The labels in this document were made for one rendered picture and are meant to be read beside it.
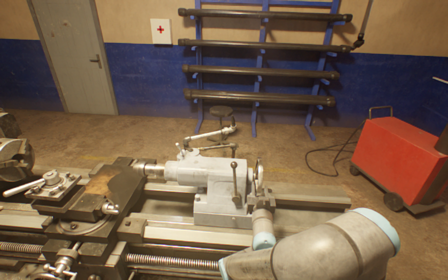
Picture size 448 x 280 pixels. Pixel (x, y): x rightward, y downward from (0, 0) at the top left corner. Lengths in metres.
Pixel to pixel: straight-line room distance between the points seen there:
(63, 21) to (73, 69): 0.79
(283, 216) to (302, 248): 1.10
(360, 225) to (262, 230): 0.49
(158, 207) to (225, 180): 0.61
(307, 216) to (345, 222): 1.11
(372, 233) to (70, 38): 4.82
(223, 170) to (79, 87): 4.24
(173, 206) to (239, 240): 0.55
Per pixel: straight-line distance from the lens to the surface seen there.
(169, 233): 1.35
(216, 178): 1.21
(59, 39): 5.04
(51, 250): 1.46
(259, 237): 0.97
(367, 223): 0.59
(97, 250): 1.35
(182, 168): 1.22
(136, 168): 1.36
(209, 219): 1.32
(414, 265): 2.81
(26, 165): 1.80
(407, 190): 3.10
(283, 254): 0.55
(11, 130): 1.97
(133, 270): 1.54
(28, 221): 1.73
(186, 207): 1.62
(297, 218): 1.64
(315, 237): 0.53
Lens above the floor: 1.90
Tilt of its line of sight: 30 degrees down
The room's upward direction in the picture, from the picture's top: 2 degrees clockwise
